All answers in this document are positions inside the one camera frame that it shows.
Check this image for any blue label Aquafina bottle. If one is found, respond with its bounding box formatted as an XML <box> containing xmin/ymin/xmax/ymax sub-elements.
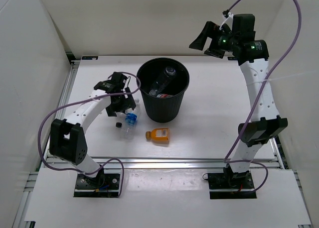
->
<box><xmin>121</xmin><ymin>99</ymin><xmax>141</xmax><ymax>140</ymax></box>

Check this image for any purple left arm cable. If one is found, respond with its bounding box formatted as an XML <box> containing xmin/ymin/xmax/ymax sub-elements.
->
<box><xmin>37</xmin><ymin>73</ymin><xmax>142</xmax><ymax>198</ymax></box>

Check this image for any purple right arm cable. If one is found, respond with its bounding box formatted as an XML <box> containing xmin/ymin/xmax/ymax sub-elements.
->
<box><xmin>223</xmin><ymin>0</ymin><xmax>302</xmax><ymax>195</ymax></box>

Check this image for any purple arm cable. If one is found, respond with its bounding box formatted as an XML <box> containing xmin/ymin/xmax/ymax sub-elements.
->
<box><xmin>223</xmin><ymin>0</ymin><xmax>302</xmax><ymax>195</ymax></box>
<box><xmin>37</xmin><ymin>73</ymin><xmax>142</xmax><ymax>198</ymax></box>

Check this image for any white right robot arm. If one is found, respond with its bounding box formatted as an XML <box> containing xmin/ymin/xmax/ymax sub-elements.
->
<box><xmin>189</xmin><ymin>21</ymin><xmax>288</xmax><ymax>188</ymax></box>

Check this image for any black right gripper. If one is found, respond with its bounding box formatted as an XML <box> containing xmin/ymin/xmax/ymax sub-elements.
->
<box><xmin>188</xmin><ymin>22</ymin><xmax>238</xmax><ymax>59</ymax></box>

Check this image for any black ribbed waste bin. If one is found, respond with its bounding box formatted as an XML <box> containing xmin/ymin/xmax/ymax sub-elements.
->
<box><xmin>137</xmin><ymin>58</ymin><xmax>189</xmax><ymax>123</ymax></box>

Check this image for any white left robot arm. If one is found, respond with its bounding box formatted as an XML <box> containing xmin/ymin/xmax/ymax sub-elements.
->
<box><xmin>49</xmin><ymin>86</ymin><xmax>136</xmax><ymax>188</ymax></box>

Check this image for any black label Pepsi bottle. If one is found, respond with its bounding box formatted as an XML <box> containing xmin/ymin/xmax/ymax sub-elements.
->
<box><xmin>116</xmin><ymin>112</ymin><xmax>126</xmax><ymax>128</ymax></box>

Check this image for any clear unlabelled plastic bottle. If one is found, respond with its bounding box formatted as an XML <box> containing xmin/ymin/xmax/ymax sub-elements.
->
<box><xmin>149</xmin><ymin>66</ymin><xmax>177</xmax><ymax>97</ymax></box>

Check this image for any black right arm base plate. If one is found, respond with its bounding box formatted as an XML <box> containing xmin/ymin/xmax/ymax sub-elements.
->
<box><xmin>202</xmin><ymin>172</ymin><xmax>257</xmax><ymax>200</ymax></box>

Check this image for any aluminium table edge rail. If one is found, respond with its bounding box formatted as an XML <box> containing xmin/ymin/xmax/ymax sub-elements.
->
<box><xmin>46</xmin><ymin>156</ymin><xmax>281</xmax><ymax>169</ymax></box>

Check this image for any red label plastic bottle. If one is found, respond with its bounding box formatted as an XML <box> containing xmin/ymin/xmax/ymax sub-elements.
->
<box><xmin>156</xmin><ymin>94</ymin><xmax>173</xmax><ymax>99</ymax></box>

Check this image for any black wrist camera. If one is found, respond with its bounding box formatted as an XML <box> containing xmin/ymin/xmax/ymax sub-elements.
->
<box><xmin>94</xmin><ymin>72</ymin><xmax>128</xmax><ymax>94</ymax></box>
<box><xmin>232</xmin><ymin>14</ymin><xmax>256</xmax><ymax>41</ymax></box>

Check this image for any orange juice bottle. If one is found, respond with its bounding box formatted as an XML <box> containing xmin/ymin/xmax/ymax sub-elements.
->
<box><xmin>145</xmin><ymin>128</ymin><xmax>170</xmax><ymax>146</ymax></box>

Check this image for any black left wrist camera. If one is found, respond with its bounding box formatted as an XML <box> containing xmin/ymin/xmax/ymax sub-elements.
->
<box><xmin>94</xmin><ymin>72</ymin><xmax>128</xmax><ymax>94</ymax></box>

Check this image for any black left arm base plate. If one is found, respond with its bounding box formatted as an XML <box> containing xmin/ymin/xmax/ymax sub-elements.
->
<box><xmin>73</xmin><ymin>173</ymin><xmax>122</xmax><ymax>198</ymax></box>

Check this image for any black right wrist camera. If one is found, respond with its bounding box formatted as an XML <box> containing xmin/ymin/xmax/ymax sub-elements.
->
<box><xmin>232</xmin><ymin>14</ymin><xmax>256</xmax><ymax>41</ymax></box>

